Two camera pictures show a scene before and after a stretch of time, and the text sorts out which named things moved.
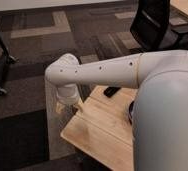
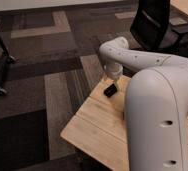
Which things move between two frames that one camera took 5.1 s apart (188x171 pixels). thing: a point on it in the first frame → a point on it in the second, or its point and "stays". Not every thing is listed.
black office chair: x=151 y=29 stays
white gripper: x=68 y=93 → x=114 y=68
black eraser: x=110 y=91 stays
